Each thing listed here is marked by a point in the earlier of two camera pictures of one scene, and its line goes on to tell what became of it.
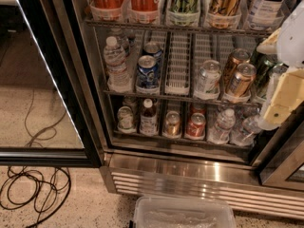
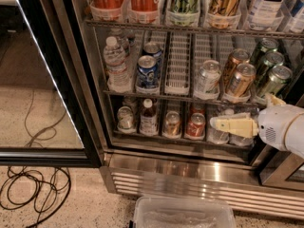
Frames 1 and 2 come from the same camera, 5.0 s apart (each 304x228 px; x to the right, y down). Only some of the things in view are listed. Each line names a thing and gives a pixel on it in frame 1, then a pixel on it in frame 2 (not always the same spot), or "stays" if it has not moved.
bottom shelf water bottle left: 219,132 stays
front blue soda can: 147,75 stays
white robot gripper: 292,42 to 275,123
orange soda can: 242,80 stays
